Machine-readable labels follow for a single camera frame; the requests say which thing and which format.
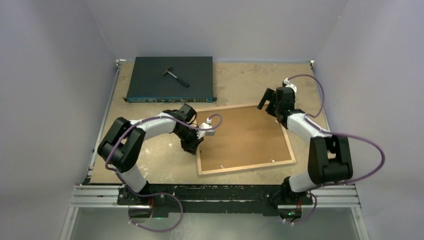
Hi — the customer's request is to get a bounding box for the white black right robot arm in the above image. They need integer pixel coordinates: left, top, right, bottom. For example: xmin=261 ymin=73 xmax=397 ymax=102
xmin=257 ymin=86 xmax=353 ymax=204

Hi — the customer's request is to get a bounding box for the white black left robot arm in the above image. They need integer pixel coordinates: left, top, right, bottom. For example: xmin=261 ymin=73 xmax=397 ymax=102
xmin=97 ymin=104 xmax=203 ymax=205

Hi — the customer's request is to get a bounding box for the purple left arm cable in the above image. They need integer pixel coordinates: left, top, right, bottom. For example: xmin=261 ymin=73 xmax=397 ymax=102
xmin=104 ymin=113 xmax=223 ymax=233

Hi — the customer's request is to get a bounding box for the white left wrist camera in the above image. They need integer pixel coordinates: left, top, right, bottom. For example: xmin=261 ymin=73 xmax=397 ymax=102
xmin=196 ymin=118 xmax=216 ymax=139

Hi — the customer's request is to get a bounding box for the dark network switch box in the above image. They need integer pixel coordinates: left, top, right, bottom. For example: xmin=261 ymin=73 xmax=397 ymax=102
xmin=123 ymin=56 xmax=217 ymax=103

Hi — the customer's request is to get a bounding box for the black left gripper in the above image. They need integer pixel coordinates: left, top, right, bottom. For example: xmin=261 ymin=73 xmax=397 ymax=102
xmin=175 ymin=126 xmax=204 ymax=155

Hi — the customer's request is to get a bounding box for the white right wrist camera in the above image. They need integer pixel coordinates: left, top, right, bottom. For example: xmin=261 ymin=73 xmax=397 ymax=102
xmin=282 ymin=78 xmax=297 ymax=93

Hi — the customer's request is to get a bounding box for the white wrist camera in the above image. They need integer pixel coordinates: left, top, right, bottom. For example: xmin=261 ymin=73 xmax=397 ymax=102
xmin=196 ymin=118 xmax=216 ymax=139
xmin=282 ymin=78 xmax=297 ymax=93

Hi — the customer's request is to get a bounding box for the black hammer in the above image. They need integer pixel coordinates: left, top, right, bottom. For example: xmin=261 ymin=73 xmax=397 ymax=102
xmin=162 ymin=67 xmax=190 ymax=88

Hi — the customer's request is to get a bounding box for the white wooden picture frame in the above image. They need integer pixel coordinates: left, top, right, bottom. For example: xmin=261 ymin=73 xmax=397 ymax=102
xmin=192 ymin=103 xmax=297 ymax=176

